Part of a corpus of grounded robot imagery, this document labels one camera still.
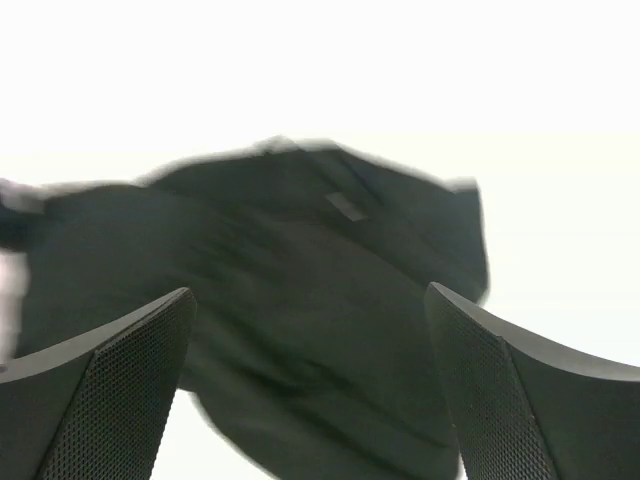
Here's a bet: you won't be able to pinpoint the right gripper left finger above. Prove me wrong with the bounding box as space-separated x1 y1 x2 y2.
1 288 196 480

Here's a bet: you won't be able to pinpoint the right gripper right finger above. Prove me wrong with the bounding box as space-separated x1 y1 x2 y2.
425 283 639 480

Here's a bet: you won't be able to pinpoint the black trousers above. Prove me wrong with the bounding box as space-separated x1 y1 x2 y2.
1 142 489 479

